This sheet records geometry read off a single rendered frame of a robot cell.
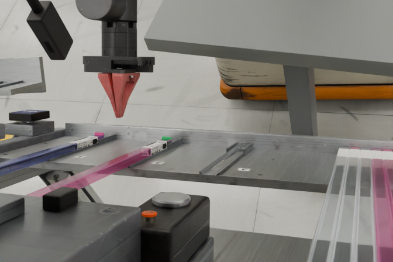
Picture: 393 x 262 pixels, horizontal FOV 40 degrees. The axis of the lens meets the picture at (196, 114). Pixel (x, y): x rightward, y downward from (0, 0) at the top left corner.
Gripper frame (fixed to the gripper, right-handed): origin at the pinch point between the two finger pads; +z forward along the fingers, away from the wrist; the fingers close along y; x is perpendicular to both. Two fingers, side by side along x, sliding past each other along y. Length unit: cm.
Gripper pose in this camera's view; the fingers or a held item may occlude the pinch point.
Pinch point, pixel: (119, 112)
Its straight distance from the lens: 89.5
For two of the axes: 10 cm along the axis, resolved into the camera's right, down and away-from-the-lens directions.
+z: -0.1, 9.9, 1.1
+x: 2.9, -1.0, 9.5
